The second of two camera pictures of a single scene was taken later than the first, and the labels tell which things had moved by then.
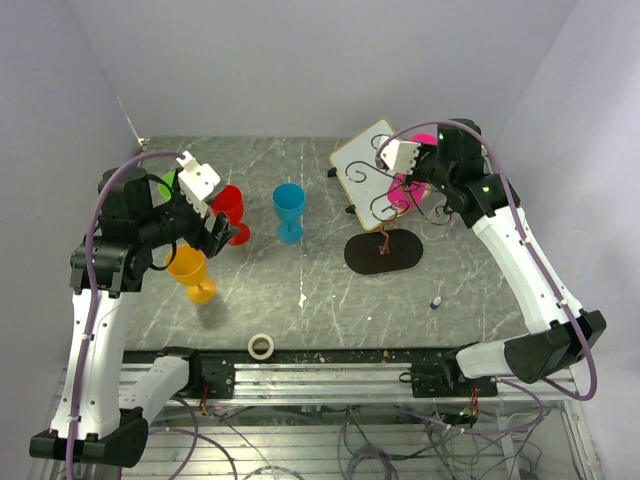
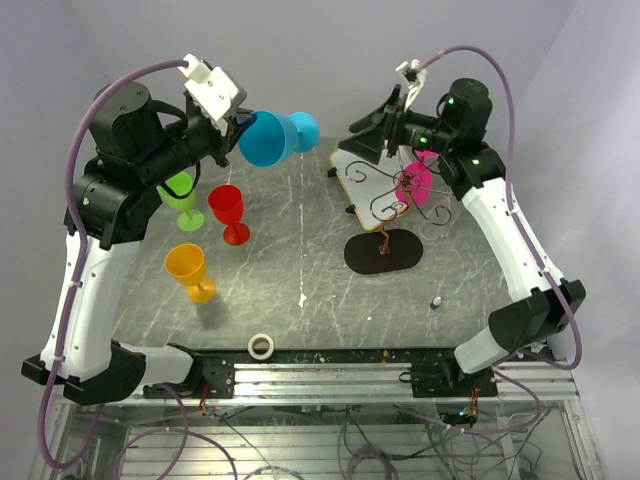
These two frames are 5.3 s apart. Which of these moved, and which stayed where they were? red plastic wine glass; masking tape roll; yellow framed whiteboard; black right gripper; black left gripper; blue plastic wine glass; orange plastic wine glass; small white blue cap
Moved: black right gripper; black left gripper; blue plastic wine glass
Stayed: yellow framed whiteboard; masking tape roll; red plastic wine glass; small white blue cap; orange plastic wine glass
